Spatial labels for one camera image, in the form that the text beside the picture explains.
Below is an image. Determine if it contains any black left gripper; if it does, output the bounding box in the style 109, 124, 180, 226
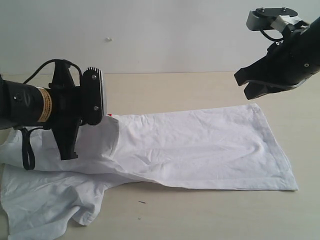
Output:
43, 59, 82, 161

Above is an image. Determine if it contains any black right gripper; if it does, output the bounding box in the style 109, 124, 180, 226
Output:
234, 16, 320, 100

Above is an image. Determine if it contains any white t-shirt red lettering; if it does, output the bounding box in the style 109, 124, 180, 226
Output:
0, 104, 298, 240

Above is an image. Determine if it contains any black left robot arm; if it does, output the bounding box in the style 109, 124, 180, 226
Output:
0, 59, 82, 165

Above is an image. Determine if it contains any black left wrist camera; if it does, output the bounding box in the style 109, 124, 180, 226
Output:
80, 67, 107, 126

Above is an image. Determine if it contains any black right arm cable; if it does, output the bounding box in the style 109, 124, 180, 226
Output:
259, 29, 286, 41

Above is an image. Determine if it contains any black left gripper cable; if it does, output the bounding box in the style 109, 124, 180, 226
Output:
21, 58, 83, 171

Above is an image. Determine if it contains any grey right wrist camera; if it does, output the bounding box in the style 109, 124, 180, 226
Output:
246, 7, 310, 33

